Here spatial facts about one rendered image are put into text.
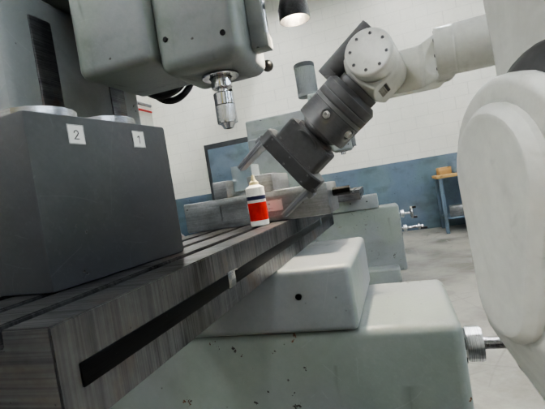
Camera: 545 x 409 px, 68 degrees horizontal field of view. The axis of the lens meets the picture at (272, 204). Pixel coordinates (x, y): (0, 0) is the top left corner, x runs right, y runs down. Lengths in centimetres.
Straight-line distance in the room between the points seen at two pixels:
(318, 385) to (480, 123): 65
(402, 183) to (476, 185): 710
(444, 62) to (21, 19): 88
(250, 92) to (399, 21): 286
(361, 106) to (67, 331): 45
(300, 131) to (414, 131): 682
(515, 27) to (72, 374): 38
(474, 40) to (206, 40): 53
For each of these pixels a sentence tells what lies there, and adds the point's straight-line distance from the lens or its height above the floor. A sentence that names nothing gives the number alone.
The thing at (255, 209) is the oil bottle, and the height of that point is 99.
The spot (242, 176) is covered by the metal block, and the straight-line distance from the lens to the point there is 98.
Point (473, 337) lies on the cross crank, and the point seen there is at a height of 68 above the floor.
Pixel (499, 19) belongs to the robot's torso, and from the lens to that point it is 35.
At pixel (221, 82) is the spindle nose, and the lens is 96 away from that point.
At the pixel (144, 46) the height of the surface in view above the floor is 137.
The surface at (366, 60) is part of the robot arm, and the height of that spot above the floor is 118.
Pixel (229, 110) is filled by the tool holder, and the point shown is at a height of 122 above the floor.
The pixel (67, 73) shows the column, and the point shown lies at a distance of 116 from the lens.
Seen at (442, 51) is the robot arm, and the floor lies 117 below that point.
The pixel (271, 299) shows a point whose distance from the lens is 78.
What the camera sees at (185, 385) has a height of 66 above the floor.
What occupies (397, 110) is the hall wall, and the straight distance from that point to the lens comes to 746.
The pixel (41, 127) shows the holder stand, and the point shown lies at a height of 113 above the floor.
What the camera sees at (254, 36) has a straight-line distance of 96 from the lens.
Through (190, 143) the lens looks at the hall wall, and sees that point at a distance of 840.
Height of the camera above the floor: 102
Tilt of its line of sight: 2 degrees down
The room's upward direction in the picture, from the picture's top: 9 degrees counter-clockwise
